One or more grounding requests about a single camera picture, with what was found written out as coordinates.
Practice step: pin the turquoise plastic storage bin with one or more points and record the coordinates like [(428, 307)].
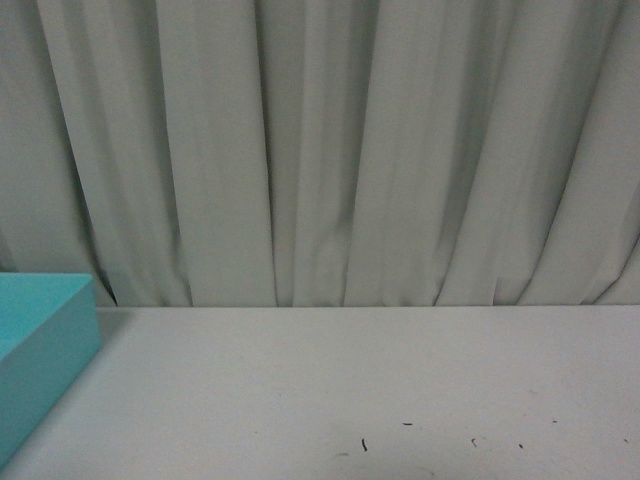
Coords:
[(49, 333)]

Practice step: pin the grey pleated curtain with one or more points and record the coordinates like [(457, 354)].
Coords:
[(324, 153)]

